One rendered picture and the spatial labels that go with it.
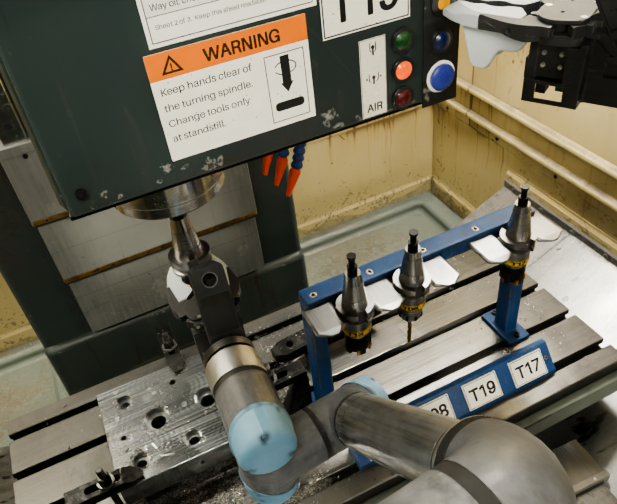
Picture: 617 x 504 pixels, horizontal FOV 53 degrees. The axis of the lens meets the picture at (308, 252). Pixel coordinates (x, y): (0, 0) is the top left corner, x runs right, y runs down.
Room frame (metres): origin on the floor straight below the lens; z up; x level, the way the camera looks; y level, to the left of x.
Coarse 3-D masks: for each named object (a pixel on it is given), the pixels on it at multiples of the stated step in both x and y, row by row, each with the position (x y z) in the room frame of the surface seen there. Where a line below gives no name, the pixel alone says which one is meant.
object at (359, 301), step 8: (344, 272) 0.71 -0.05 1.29; (360, 272) 0.71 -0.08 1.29; (344, 280) 0.71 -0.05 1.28; (352, 280) 0.70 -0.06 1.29; (360, 280) 0.70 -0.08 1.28; (344, 288) 0.70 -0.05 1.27; (352, 288) 0.69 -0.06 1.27; (360, 288) 0.70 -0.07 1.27; (344, 296) 0.70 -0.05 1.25; (352, 296) 0.69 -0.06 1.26; (360, 296) 0.69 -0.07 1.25; (344, 304) 0.70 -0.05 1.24; (352, 304) 0.69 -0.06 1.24; (360, 304) 0.69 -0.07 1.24; (352, 312) 0.69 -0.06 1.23
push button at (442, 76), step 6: (438, 66) 0.62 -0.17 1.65; (444, 66) 0.62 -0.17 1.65; (450, 66) 0.63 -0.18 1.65; (432, 72) 0.62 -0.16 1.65; (438, 72) 0.62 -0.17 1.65; (444, 72) 0.62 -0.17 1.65; (450, 72) 0.62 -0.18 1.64; (432, 78) 0.62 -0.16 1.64; (438, 78) 0.62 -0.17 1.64; (444, 78) 0.62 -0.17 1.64; (450, 78) 0.62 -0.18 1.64; (432, 84) 0.62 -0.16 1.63; (438, 84) 0.62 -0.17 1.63; (444, 84) 0.62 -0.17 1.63; (450, 84) 0.63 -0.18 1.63; (438, 90) 0.62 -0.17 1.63
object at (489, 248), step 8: (480, 240) 0.83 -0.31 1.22; (488, 240) 0.83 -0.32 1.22; (496, 240) 0.82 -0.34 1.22; (472, 248) 0.82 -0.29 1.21; (480, 248) 0.81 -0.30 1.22; (488, 248) 0.81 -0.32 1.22; (496, 248) 0.80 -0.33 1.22; (504, 248) 0.80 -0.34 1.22; (480, 256) 0.80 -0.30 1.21; (488, 256) 0.79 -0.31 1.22; (496, 256) 0.78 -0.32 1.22; (504, 256) 0.78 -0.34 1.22
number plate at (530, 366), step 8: (536, 352) 0.77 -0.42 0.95; (520, 360) 0.76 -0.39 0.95; (528, 360) 0.76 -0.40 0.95; (536, 360) 0.76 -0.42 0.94; (512, 368) 0.75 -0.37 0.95; (520, 368) 0.75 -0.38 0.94; (528, 368) 0.75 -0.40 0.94; (536, 368) 0.75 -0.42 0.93; (544, 368) 0.75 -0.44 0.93; (512, 376) 0.74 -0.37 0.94; (520, 376) 0.74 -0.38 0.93; (528, 376) 0.74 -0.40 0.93; (536, 376) 0.74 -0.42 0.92; (520, 384) 0.73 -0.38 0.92
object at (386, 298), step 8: (376, 280) 0.76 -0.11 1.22; (384, 280) 0.76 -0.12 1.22; (368, 288) 0.75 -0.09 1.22; (376, 288) 0.75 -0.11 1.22; (384, 288) 0.74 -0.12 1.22; (392, 288) 0.74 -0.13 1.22; (376, 296) 0.73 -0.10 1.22; (384, 296) 0.72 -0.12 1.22; (392, 296) 0.72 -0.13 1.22; (400, 296) 0.72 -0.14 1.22; (376, 304) 0.71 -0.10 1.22; (384, 304) 0.71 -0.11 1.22; (392, 304) 0.70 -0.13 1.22; (400, 304) 0.70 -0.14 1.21
